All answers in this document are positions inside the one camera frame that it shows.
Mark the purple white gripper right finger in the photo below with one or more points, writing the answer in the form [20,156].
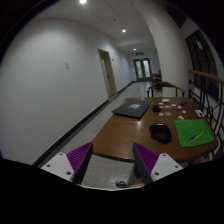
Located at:
[152,166]

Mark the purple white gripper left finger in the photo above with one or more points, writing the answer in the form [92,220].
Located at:
[71,166]

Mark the black computer mouse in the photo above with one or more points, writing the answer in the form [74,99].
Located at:
[160,132]

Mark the green mouse pad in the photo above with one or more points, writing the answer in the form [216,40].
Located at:
[193,132]

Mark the small black box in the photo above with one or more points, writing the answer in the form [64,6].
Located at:
[156,108]

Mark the dark closed laptop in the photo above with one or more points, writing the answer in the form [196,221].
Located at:
[133,108]

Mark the white card on table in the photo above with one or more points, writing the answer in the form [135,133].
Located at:
[165,100]

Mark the wooden armchair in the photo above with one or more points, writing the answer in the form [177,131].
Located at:
[162,85]

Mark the glass double door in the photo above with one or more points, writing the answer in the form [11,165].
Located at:
[142,69]

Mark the wooden stair handrail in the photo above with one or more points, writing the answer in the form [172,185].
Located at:
[203,74]

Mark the side door in corridor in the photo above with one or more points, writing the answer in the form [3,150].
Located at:
[107,71]

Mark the green exit sign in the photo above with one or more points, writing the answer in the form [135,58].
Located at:
[139,53]

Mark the dark window frame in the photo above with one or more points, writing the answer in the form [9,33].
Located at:
[203,60]

